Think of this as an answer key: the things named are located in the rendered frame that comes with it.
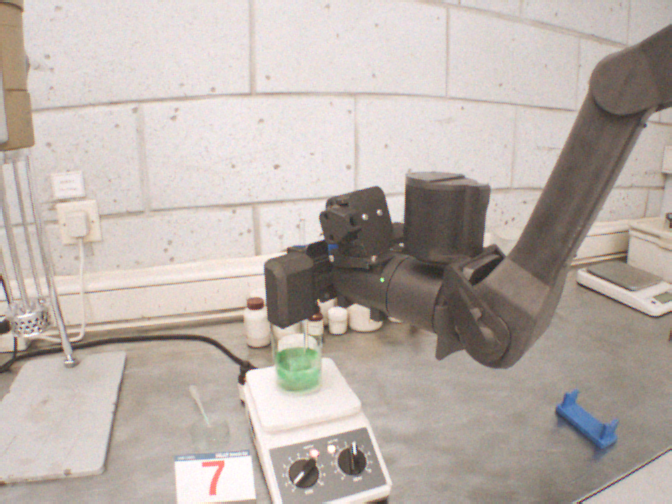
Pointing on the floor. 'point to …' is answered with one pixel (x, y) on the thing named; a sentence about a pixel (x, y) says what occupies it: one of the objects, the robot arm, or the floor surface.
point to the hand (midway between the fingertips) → (311, 257)
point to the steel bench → (398, 406)
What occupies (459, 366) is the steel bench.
